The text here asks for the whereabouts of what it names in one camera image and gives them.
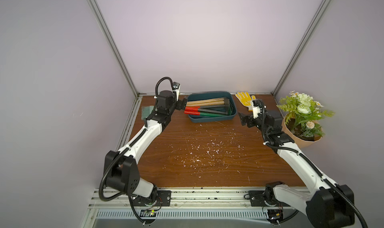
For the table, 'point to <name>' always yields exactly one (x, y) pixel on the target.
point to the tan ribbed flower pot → (305, 132)
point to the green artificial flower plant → (303, 114)
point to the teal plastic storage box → (205, 95)
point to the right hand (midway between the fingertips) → (248, 108)
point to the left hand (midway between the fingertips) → (179, 93)
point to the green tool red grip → (192, 112)
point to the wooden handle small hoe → (225, 98)
